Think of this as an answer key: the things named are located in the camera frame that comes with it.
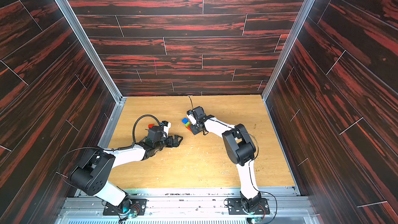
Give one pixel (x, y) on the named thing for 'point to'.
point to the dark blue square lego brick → (185, 121)
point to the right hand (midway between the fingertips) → (198, 126)
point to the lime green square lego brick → (187, 124)
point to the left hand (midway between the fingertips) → (178, 137)
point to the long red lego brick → (188, 127)
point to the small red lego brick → (150, 125)
